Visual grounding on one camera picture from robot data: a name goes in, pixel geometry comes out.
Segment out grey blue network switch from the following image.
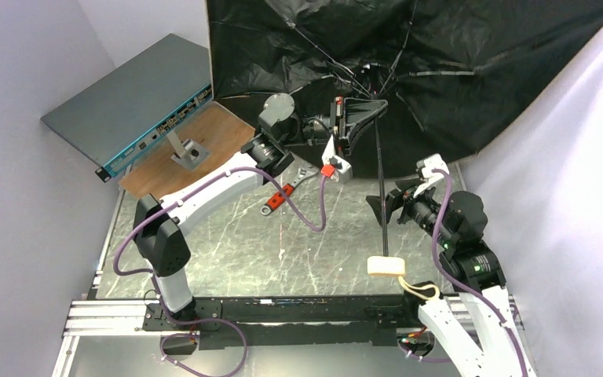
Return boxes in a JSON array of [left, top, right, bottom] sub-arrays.
[[41, 34, 212, 182]]

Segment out wooden board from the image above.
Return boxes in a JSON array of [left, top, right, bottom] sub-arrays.
[[119, 100, 257, 199]]

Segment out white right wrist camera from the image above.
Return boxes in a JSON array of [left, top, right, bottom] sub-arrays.
[[413, 153, 449, 198]]

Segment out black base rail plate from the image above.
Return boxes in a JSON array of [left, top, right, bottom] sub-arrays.
[[142, 293, 422, 350]]

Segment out red handled adjustable wrench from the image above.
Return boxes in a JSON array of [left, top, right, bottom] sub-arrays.
[[260, 167, 318, 216]]

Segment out aluminium frame rails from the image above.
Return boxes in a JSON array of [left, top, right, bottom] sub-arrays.
[[51, 161, 539, 377]]

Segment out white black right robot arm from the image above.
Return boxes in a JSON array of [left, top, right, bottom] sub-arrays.
[[366, 179, 535, 376]]

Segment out beige umbrella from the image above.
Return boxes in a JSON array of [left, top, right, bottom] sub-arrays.
[[189, 1, 603, 296]]

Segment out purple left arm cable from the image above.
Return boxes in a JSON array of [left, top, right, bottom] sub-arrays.
[[111, 165, 330, 377]]

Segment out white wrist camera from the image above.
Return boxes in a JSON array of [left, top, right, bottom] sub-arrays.
[[413, 153, 449, 198], [320, 136, 353, 185]]

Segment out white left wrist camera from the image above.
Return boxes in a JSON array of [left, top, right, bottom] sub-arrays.
[[320, 136, 353, 185]]

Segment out metal switch stand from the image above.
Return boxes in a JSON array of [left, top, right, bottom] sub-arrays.
[[166, 131, 210, 171]]

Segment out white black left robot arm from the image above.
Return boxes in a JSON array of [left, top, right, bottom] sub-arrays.
[[133, 93, 388, 321]]

